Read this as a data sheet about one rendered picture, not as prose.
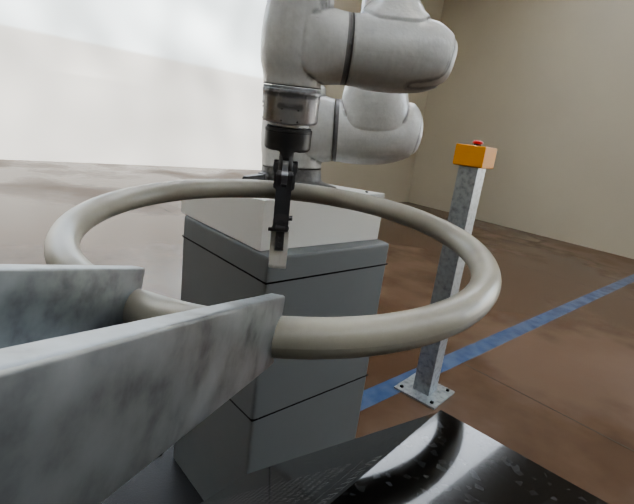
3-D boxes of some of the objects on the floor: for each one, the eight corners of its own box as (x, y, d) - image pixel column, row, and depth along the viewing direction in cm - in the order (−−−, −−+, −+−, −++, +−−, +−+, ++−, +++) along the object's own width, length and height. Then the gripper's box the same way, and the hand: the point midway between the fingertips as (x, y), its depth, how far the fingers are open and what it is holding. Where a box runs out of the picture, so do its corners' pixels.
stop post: (454, 393, 201) (512, 148, 173) (433, 410, 187) (493, 145, 158) (415, 373, 214) (463, 142, 185) (393, 388, 199) (441, 139, 170)
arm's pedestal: (150, 456, 142) (157, 210, 121) (276, 407, 175) (299, 207, 154) (231, 581, 107) (262, 266, 86) (370, 490, 140) (417, 246, 119)
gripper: (268, 118, 79) (260, 244, 87) (261, 126, 62) (251, 280, 70) (310, 123, 79) (298, 247, 87) (314, 132, 63) (299, 284, 71)
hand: (279, 244), depth 78 cm, fingers closed on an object, 4 cm apart
